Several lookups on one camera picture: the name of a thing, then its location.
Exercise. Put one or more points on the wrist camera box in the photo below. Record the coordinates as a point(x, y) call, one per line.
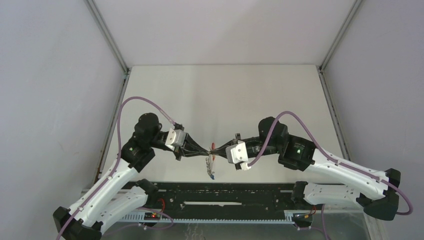
point(228, 149)
point(175, 137)

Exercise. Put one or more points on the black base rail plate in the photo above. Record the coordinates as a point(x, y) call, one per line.
point(213, 200)

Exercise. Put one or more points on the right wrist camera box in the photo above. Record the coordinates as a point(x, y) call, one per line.
point(228, 149)

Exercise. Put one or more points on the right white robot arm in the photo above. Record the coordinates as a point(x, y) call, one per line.
point(358, 187)

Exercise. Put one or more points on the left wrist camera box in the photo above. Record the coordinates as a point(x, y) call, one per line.
point(175, 137)

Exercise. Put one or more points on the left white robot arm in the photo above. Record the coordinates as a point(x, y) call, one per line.
point(95, 212)

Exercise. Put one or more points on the small circuit board with leds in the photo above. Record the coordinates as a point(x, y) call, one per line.
point(151, 216)

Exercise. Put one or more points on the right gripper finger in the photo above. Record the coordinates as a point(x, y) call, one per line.
point(219, 153)
point(222, 148)

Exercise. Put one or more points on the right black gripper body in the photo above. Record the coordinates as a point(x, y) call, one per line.
point(253, 143)

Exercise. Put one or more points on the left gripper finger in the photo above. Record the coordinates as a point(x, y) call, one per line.
point(192, 147)
point(190, 154)

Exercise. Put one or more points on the white cable duct strip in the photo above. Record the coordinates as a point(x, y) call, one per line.
point(141, 217)

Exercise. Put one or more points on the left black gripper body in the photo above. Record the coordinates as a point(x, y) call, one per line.
point(180, 150)

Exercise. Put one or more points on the red tag keyring with chain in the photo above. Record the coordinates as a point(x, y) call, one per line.
point(210, 164)

